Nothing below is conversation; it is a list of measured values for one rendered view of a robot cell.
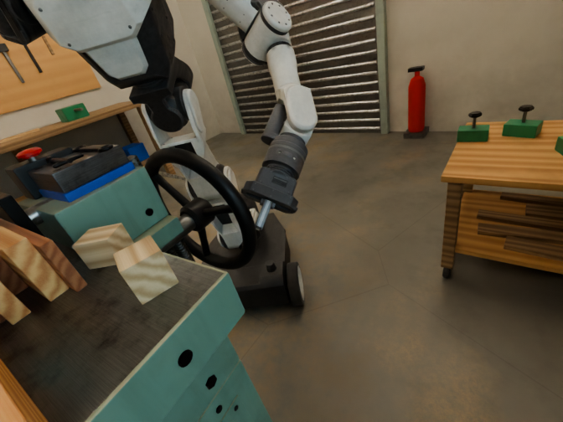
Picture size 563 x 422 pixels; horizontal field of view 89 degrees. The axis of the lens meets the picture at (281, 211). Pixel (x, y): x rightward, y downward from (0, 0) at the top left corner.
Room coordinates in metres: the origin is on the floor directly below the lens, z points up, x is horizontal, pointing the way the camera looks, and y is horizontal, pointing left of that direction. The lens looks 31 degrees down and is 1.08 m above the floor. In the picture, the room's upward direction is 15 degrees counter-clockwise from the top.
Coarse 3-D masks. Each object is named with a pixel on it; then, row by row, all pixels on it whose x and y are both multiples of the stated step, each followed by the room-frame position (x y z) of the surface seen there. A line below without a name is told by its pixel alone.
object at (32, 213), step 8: (0, 200) 0.33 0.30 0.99; (8, 200) 0.33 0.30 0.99; (48, 200) 0.39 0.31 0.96; (0, 208) 0.33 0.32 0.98; (8, 208) 0.33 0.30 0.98; (16, 208) 0.33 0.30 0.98; (32, 208) 0.37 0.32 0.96; (0, 216) 0.36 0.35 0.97; (8, 216) 0.32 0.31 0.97; (16, 216) 0.33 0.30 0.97; (24, 216) 0.33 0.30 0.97; (32, 216) 0.36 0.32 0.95; (16, 224) 0.32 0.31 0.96; (24, 224) 0.33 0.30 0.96; (32, 224) 0.33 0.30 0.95; (40, 232) 0.33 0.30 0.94
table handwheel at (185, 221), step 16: (160, 160) 0.53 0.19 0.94; (176, 160) 0.50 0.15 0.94; (192, 160) 0.48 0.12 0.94; (160, 176) 0.57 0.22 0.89; (208, 176) 0.46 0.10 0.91; (224, 176) 0.46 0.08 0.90; (176, 192) 0.55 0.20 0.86; (224, 192) 0.44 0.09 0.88; (192, 208) 0.51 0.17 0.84; (208, 208) 0.50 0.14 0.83; (224, 208) 0.46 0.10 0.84; (240, 208) 0.43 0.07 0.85; (192, 224) 0.49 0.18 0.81; (208, 224) 0.52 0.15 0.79; (240, 224) 0.43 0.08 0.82; (176, 240) 0.46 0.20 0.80; (192, 240) 0.58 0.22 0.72; (256, 240) 0.44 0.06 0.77; (208, 256) 0.54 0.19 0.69; (224, 256) 0.52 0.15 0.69; (240, 256) 0.46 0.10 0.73
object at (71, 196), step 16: (32, 160) 0.43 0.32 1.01; (80, 160) 0.39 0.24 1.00; (96, 160) 0.40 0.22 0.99; (112, 160) 0.42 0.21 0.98; (128, 160) 0.43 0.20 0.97; (16, 176) 0.41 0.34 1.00; (32, 176) 0.41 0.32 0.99; (48, 176) 0.37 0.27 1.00; (64, 176) 0.37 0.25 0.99; (80, 176) 0.38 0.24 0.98; (96, 176) 0.39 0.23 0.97; (112, 176) 0.41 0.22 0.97; (32, 192) 0.41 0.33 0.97; (48, 192) 0.39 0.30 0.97; (64, 192) 0.36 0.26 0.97; (80, 192) 0.37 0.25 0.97
